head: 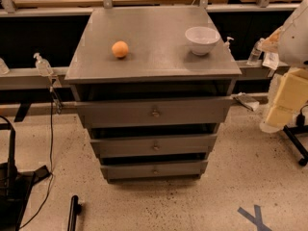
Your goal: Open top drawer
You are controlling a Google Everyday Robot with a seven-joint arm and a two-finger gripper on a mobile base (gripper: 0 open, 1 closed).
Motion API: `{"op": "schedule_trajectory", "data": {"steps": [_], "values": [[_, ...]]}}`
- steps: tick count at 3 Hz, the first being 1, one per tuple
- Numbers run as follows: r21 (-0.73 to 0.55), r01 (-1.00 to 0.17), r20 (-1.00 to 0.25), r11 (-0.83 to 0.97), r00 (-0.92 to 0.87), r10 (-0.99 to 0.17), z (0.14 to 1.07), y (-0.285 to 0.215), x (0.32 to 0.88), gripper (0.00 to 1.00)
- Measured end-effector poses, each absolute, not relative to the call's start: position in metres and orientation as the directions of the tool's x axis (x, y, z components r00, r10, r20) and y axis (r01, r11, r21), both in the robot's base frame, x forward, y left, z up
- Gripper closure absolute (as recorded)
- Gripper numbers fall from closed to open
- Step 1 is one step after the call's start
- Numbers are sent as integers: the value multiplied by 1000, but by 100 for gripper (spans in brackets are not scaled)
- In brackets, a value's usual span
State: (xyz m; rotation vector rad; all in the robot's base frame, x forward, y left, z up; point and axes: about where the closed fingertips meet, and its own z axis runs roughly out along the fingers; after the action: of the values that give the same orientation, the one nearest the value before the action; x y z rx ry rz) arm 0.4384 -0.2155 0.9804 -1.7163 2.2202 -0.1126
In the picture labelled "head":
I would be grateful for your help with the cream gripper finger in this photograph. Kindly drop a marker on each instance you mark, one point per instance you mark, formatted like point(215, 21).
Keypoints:
point(275, 118)
point(293, 90)

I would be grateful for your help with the grey top drawer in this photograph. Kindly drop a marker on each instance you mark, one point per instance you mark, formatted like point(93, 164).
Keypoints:
point(150, 112)

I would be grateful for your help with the grey drawer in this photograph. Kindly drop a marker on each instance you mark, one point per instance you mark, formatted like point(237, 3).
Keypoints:
point(150, 112)
point(153, 145)
point(167, 169)

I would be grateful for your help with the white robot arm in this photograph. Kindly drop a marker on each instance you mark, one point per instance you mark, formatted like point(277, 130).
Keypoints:
point(290, 42)

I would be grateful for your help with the grey bottom drawer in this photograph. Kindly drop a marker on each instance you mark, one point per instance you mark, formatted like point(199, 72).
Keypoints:
point(167, 169)

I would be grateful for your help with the grey drawer cabinet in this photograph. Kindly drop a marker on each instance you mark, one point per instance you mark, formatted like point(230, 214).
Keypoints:
point(159, 65)

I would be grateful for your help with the grey middle drawer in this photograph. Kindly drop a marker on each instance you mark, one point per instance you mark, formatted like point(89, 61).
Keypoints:
point(153, 145)

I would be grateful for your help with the black wheeled stand leg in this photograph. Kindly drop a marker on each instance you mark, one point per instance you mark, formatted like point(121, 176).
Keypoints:
point(292, 132)

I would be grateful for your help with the crumpled plastic packet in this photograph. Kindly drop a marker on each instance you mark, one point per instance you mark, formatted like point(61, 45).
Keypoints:
point(247, 101)

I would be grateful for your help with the white wipes packet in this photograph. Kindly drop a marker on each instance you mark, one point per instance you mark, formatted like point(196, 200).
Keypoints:
point(271, 60)

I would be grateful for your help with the clear water bottle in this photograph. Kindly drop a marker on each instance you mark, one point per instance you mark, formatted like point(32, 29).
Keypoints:
point(255, 53)

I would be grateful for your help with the small pump bottle right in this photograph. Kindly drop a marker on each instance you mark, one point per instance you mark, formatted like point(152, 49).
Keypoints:
point(228, 43)

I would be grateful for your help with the blue tape cross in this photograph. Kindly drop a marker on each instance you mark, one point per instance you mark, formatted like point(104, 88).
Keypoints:
point(255, 218)

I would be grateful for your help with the white bowl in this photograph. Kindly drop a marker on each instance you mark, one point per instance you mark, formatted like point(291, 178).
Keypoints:
point(202, 40)

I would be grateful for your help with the orange fruit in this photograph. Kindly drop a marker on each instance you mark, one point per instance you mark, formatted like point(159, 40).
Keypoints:
point(120, 49)

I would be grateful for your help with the black tube on floor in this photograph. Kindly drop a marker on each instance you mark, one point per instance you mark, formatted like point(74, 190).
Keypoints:
point(75, 210)

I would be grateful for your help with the clear pump bottle left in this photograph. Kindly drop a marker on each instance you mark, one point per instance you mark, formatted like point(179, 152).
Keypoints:
point(43, 66)

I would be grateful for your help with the black stand base left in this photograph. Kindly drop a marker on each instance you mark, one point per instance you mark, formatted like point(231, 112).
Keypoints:
point(15, 186)

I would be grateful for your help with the clear bottle far left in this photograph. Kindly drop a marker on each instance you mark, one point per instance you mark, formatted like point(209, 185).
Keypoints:
point(3, 67)

